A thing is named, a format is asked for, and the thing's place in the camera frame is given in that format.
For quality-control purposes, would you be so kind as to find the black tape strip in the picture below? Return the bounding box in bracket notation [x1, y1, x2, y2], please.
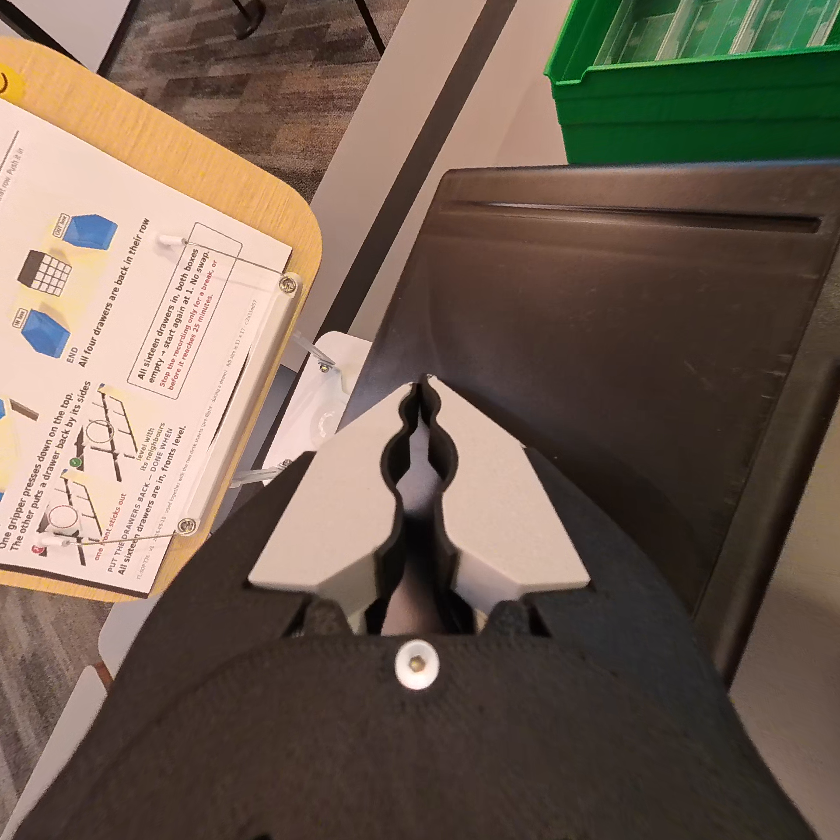
[315, 0, 519, 337]

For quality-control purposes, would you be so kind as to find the printed instruction sheet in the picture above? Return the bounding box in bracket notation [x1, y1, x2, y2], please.
[0, 98, 294, 599]

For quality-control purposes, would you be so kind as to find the clear plastic drawer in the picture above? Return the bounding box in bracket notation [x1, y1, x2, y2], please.
[728, 0, 840, 55]
[676, 0, 765, 60]
[594, 0, 686, 67]

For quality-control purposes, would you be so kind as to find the black drawer cabinet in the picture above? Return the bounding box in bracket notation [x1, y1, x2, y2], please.
[338, 157, 840, 686]

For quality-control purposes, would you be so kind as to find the white document stand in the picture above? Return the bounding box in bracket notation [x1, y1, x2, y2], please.
[177, 272, 375, 534]

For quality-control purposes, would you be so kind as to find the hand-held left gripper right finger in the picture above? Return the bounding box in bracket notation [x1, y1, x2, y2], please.
[422, 374, 593, 621]

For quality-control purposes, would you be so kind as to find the black metal frame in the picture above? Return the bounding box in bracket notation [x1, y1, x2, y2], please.
[0, 0, 388, 67]

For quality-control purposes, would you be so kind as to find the green plastic bin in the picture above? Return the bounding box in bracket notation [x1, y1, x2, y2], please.
[543, 0, 840, 165]

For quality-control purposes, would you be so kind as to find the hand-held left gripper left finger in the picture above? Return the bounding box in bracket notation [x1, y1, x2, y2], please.
[247, 382, 422, 635]

